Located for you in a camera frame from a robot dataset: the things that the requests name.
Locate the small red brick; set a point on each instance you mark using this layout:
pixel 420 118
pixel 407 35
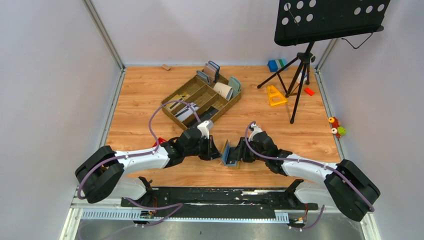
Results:
pixel 309 91

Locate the woven compartment tray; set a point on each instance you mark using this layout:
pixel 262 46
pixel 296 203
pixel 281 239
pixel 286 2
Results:
pixel 204 96

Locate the black music stand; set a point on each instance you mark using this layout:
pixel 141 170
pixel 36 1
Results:
pixel 311 21

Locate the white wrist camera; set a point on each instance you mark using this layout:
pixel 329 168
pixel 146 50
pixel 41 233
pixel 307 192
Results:
pixel 255 129
pixel 205 127

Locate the beige card holder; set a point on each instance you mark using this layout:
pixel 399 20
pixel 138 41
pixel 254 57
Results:
pixel 223 90

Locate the yellow leather card holder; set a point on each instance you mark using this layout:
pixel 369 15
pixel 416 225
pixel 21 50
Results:
pixel 229 155

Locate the white black cards in tray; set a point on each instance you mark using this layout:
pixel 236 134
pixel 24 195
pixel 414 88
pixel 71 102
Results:
pixel 186 112

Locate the red plastic block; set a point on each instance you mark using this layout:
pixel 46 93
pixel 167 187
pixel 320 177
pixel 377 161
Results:
pixel 160 140

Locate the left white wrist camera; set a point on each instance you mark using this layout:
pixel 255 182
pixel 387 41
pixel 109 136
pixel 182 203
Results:
pixel 205 127

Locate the blue card holders upright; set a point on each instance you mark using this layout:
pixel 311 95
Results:
pixel 210 73

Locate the colourful toy car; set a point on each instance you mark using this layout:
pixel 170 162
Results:
pixel 336 128

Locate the gold cards in tray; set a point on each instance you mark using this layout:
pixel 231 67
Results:
pixel 175 101

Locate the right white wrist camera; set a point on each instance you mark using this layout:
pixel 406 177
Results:
pixel 255 129

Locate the blue green block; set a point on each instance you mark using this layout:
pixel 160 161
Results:
pixel 276 64

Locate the teal card holder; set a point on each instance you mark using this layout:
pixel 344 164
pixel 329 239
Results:
pixel 236 86

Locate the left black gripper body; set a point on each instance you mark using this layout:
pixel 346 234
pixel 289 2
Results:
pixel 204 149

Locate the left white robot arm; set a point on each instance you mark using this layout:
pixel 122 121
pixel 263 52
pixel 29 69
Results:
pixel 104 174

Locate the yellow triangular toy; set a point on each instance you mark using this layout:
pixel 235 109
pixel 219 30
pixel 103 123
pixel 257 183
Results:
pixel 275 97

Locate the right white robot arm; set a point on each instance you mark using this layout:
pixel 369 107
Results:
pixel 341 185

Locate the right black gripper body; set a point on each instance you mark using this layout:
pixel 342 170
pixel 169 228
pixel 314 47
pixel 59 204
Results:
pixel 246 155

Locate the small wooden block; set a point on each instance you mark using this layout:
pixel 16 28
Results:
pixel 166 67

